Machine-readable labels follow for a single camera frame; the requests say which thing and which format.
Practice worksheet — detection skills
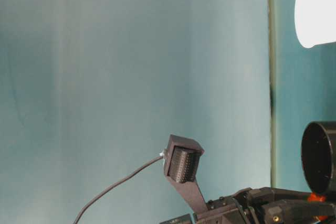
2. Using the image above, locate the black cup holder red handle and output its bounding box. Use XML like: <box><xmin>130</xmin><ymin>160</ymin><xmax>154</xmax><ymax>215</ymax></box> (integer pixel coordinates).
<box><xmin>300</xmin><ymin>121</ymin><xmax>336</xmax><ymax>204</ymax></box>

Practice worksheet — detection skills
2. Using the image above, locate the white paper cup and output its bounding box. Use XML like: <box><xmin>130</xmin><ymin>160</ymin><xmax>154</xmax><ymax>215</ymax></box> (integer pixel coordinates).
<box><xmin>293</xmin><ymin>0</ymin><xmax>336</xmax><ymax>49</ymax></box>

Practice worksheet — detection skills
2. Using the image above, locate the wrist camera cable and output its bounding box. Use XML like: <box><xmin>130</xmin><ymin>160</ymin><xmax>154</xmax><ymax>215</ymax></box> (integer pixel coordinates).
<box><xmin>72</xmin><ymin>155</ymin><xmax>165</xmax><ymax>224</ymax></box>

